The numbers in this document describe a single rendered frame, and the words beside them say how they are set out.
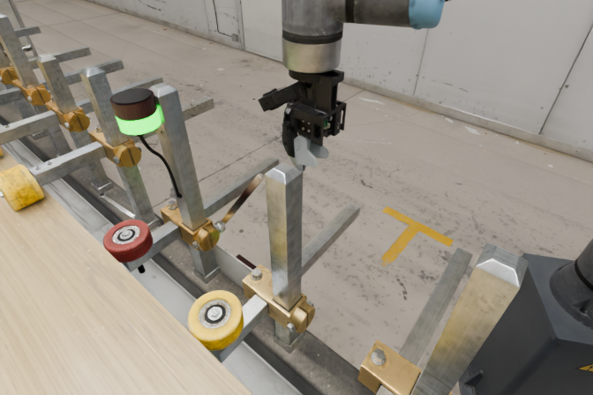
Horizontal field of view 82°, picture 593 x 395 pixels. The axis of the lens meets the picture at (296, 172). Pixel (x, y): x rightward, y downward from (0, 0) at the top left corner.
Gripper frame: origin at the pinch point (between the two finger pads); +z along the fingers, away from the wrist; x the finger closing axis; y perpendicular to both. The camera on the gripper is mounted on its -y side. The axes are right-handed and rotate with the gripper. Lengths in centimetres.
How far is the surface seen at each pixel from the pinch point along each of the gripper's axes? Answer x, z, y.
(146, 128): -22.1, -13.8, -11.8
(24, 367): -49, 9, -8
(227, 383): -34.2, 8.8, 14.5
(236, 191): -2.9, 13.9, -16.8
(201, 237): -18.2, 12.5, -10.6
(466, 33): 244, 31, -30
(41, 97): -15, 5, -85
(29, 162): -22, 37, -113
